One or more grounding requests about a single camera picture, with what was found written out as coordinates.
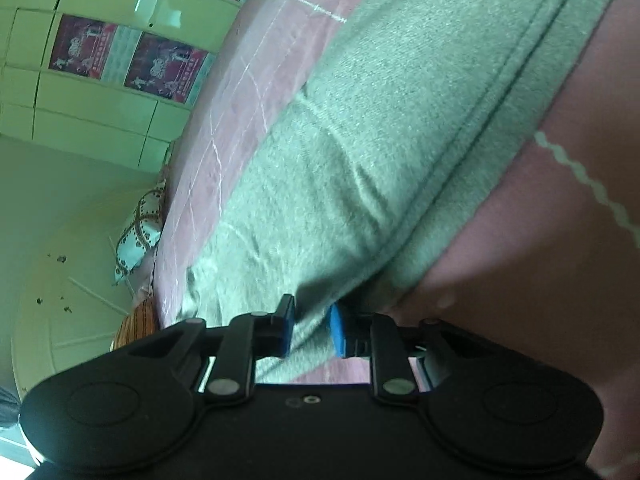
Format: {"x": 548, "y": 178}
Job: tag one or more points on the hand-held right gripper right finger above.
{"x": 338, "y": 332}

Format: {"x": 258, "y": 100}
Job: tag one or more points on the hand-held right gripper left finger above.
{"x": 285, "y": 331}

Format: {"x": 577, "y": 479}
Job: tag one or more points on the green towel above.
{"x": 380, "y": 150}

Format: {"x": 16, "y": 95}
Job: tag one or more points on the patterned white pillow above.
{"x": 142, "y": 230}

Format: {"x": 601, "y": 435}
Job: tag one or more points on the pink quilted bedspread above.
{"x": 550, "y": 240}

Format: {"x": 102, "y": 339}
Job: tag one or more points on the white wardrobe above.
{"x": 100, "y": 115}

